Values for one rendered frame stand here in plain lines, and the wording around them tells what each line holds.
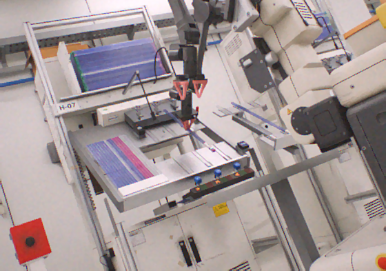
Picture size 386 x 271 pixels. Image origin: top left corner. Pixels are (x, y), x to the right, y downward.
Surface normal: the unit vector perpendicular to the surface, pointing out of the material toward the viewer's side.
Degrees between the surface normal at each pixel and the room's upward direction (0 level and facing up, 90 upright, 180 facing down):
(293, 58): 90
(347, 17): 90
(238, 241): 90
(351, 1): 90
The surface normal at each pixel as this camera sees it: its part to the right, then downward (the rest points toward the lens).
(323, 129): -0.66, 0.12
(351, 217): -0.86, 0.25
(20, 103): 0.37, -0.31
